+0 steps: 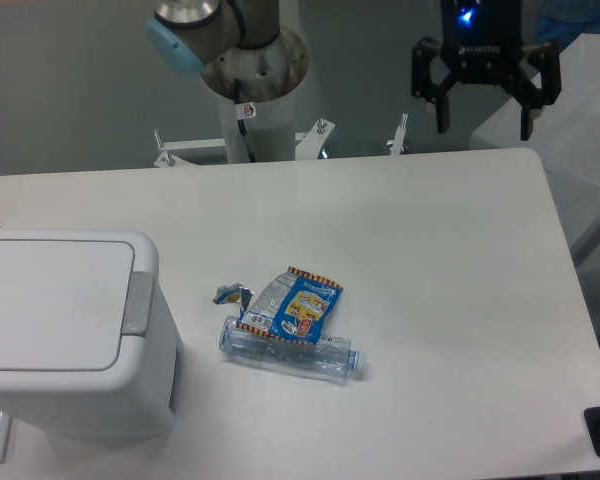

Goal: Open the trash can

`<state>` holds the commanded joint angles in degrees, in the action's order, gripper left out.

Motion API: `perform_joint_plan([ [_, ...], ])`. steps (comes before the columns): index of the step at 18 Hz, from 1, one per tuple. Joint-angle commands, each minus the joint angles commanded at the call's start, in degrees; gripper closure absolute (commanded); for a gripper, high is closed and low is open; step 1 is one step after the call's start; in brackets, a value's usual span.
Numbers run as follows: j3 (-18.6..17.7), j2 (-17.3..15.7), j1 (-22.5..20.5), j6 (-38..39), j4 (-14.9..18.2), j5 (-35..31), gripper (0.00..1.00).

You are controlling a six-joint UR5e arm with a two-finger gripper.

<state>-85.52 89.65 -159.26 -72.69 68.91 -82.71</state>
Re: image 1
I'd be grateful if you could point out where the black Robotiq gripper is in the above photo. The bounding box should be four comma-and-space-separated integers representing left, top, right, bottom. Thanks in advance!
411, 0, 562, 141

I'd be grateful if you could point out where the crushed clear plastic bottle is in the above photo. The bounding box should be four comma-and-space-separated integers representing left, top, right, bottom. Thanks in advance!
219, 316, 368, 383

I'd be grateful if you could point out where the silver bolt clamp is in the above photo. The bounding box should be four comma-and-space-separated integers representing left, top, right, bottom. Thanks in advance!
386, 113, 410, 156

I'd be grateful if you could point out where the white covered side table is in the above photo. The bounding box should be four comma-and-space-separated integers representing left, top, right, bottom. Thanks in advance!
470, 34, 600, 264

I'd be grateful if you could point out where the white push-lid trash can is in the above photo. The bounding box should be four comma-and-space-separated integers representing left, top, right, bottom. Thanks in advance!
0, 228, 183, 437

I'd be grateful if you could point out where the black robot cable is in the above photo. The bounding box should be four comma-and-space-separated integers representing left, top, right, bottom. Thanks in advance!
232, 78, 257, 164

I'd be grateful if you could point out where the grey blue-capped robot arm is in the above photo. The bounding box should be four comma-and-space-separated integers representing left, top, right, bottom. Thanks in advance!
145, 1, 562, 140

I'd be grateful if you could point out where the blue snack wrapper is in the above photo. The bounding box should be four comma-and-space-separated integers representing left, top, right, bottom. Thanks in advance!
236, 267, 343, 344

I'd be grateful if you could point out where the small torn wrapper piece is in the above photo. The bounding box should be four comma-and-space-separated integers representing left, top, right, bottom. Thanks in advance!
213, 283, 254, 308

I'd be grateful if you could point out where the blue plastic bag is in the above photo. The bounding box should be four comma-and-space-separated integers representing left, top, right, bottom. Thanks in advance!
535, 1, 600, 48

